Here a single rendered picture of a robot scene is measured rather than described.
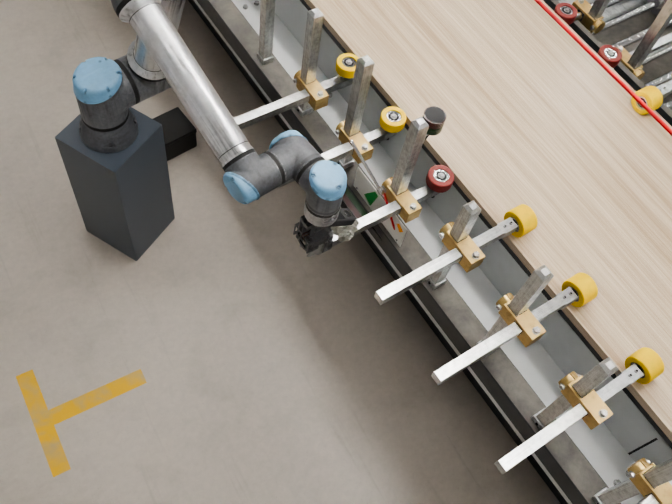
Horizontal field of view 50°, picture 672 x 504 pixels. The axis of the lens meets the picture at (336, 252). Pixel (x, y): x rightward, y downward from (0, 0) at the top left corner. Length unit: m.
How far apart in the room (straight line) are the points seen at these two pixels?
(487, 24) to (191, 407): 1.70
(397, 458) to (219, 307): 0.88
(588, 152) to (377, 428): 1.22
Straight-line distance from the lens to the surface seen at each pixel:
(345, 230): 2.03
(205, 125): 1.76
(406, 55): 2.45
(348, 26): 2.50
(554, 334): 2.23
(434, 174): 2.15
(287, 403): 2.72
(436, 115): 1.93
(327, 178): 1.72
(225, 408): 2.71
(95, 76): 2.38
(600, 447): 2.27
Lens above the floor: 2.58
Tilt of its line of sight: 59 degrees down
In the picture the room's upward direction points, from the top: 13 degrees clockwise
